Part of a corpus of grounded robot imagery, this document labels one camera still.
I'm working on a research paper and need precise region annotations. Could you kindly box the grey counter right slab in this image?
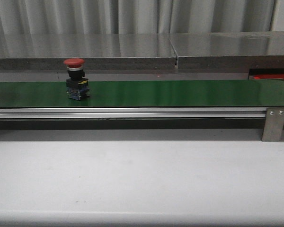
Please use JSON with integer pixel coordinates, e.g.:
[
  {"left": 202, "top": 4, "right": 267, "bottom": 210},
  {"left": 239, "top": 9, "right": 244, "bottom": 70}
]
[{"left": 169, "top": 31, "right": 284, "bottom": 70}]

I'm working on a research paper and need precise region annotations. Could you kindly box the grey counter left slab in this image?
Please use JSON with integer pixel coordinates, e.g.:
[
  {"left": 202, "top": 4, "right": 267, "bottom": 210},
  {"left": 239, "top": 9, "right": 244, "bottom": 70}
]
[{"left": 0, "top": 34, "right": 176, "bottom": 71}]

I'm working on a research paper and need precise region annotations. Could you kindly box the steel conveyor support bracket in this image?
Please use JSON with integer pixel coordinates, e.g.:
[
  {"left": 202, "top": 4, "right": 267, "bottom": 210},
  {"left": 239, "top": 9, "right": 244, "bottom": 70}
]
[{"left": 262, "top": 107, "right": 284, "bottom": 142}]

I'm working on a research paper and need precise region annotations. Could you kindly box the red plastic tray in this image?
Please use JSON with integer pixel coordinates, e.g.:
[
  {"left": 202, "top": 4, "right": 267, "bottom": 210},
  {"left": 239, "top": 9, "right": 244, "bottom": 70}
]
[{"left": 249, "top": 74, "right": 284, "bottom": 80}]

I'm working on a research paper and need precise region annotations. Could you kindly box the aluminium conveyor side rail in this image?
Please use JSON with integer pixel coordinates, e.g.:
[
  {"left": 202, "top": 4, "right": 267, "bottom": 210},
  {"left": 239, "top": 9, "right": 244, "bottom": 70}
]
[{"left": 0, "top": 107, "right": 267, "bottom": 120}]

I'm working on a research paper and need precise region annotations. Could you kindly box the red mushroom push button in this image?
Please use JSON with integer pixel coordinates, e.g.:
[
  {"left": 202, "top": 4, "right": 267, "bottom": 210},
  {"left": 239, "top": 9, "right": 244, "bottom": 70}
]
[{"left": 63, "top": 58, "right": 89, "bottom": 101}]

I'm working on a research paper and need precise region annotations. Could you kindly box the grey curtain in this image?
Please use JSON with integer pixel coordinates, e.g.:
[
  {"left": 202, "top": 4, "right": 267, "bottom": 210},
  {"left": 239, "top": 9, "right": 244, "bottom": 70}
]
[{"left": 0, "top": 0, "right": 276, "bottom": 35}]

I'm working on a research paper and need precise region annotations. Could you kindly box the grey counter slab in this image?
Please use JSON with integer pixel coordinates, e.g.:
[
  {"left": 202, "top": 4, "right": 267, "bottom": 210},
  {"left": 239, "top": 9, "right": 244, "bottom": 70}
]
[
  {"left": 0, "top": 34, "right": 176, "bottom": 71},
  {"left": 169, "top": 31, "right": 284, "bottom": 70}
]

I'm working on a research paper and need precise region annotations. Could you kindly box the green conveyor belt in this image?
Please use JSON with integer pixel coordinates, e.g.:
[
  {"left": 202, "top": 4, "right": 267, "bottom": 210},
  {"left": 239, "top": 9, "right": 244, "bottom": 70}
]
[{"left": 0, "top": 79, "right": 284, "bottom": 108}]

